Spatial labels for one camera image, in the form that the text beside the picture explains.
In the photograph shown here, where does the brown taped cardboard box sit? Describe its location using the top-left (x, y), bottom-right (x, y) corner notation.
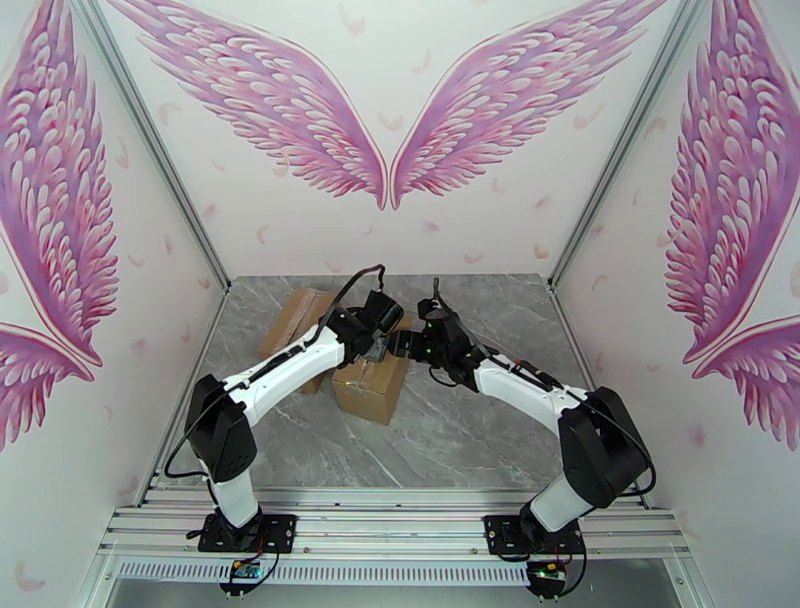
top-left (332, 315), bottom-right (412, 428)
top-left (258, 287), bottom-right (342, 396)

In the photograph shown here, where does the black left camera cable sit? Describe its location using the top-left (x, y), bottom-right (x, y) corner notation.
top-left (312, 264), bottom-right (387, 342)

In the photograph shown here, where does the black camera cable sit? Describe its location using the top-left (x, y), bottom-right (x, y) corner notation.
top-left (429, 277), bottom-right (501, 367)
top-left (312, 264), bottom-right (387, 342)

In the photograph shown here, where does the black right camera cable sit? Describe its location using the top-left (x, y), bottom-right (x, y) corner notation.
top-left (429, 277), bottom-right (501, 367)

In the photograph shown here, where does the aluminium mounting rail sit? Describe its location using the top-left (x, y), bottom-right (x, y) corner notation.
top-left (96, 488), bottom-right (694, 564)

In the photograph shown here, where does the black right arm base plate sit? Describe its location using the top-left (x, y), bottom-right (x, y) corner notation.
top-left (484, 513), bottom-right (589, 559)

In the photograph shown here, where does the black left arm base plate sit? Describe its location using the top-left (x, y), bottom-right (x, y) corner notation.
top-left (198, 513), bottom-right (298, 555)

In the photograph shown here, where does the white perforated cable tray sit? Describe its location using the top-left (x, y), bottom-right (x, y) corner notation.
top-left (115, 559), bottom-right (533, 584)

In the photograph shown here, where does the aluminium frame post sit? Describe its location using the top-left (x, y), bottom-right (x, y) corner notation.
top-left (547, 0), bottom-right (721, 296)
top-left (67, 0), bottom-right (234, 295)

